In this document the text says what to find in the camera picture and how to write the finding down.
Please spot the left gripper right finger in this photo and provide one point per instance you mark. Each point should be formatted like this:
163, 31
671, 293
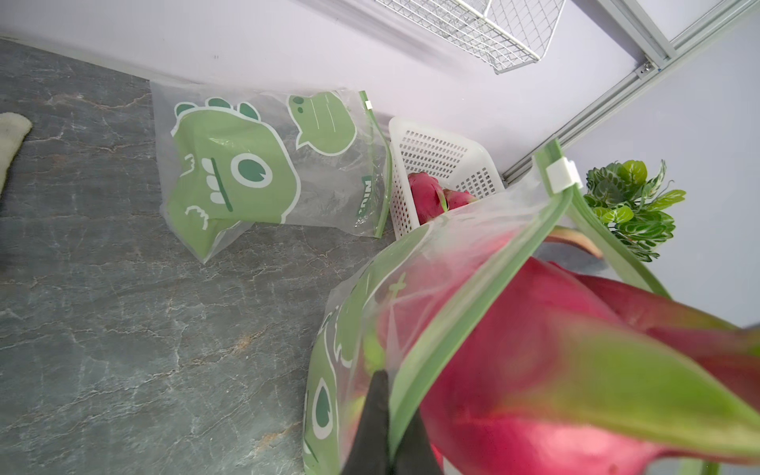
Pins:
415, 455

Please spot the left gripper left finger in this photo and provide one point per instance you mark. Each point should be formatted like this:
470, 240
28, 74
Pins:
369, 453

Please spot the zip-top bag green print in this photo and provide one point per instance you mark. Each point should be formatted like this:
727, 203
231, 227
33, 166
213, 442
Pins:
230, 159
528, 211

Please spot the pink dragon fruit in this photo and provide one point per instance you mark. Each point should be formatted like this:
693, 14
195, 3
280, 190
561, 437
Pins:
457, 199
428, 196

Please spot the white plastic basket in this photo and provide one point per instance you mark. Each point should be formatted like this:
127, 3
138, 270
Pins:
457, 162

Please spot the potted green plant black vase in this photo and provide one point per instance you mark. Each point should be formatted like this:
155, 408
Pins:
633, 205

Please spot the white wire wall shelf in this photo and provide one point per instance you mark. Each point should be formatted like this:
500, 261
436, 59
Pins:
505, 34

